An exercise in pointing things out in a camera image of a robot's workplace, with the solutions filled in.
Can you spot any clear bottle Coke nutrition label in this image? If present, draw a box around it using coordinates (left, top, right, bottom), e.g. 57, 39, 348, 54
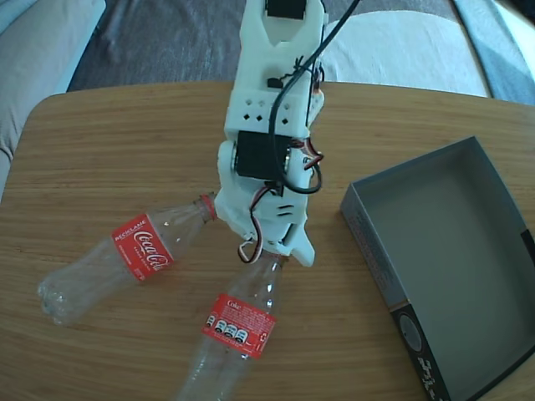
173, 252, 293, 401

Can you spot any white cloth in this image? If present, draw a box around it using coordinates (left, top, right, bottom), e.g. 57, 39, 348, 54
325, 10, 490, 97

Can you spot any clear bottle Coca-Cola logo label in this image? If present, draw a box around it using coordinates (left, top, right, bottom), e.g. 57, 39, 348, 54
36, 192, 218, 327

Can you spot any dark grey rug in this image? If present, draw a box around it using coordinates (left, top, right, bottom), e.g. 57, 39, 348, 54
65, 0, 463, 94

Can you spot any black camera cable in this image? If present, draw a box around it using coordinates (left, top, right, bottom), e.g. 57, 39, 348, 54
267, 0, 363, 196

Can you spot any grey cardboard box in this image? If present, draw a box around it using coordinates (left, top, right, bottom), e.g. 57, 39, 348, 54
339, 135, 535, 401

